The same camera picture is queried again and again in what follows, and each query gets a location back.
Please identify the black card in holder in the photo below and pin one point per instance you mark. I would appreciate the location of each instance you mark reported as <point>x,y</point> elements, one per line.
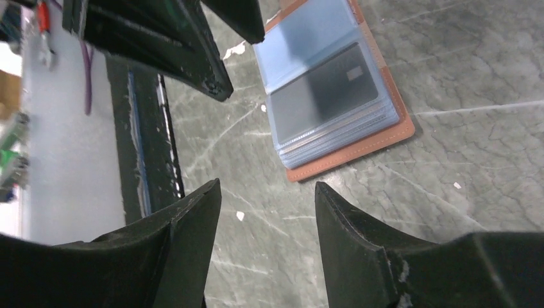
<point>338,85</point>

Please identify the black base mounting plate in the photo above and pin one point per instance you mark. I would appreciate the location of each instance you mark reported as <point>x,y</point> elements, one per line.
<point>150,173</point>

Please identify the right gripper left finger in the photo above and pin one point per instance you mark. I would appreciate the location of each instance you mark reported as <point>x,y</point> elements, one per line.
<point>159,261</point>

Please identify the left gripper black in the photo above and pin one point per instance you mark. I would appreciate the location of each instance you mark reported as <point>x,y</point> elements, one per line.
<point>172,38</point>

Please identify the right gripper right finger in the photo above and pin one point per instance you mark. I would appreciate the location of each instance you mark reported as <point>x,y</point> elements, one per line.
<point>368,263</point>

